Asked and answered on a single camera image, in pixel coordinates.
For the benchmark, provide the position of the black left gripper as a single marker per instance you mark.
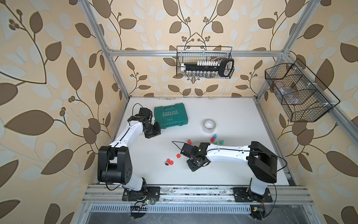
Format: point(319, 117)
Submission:
point(156, 130)

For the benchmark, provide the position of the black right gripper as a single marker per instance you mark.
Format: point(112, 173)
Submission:
point(192, 167)

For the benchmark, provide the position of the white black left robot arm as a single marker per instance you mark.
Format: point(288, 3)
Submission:
point(114, 161)

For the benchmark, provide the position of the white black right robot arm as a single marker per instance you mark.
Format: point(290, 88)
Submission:
point(254, 167)

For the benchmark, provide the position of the green plastic tool case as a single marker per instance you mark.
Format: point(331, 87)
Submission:
point(171, 115)

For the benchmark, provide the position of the clear packing tape roll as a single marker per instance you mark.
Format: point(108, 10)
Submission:
point(209, 126)

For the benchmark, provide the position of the black white tool in basket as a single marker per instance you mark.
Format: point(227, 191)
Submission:
point(221, 68)

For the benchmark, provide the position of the plastic bag in basket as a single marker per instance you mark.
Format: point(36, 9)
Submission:
point(287, 95)

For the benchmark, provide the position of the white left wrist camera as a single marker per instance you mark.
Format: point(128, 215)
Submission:
point(144, 114)

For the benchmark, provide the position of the black wire basket back wall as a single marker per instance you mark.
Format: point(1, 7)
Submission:
point(192, 54)

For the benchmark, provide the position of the black wire basket wall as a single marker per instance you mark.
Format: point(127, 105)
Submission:
point(192, 54)
point(316, 97)

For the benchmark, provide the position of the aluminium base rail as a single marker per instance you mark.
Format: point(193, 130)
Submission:
point(193, 199)

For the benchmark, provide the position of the black wire basket right wall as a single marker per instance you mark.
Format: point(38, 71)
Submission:
point(316, 97)

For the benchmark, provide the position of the aluminium cage frame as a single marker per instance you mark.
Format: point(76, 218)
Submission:
point(346, 125)

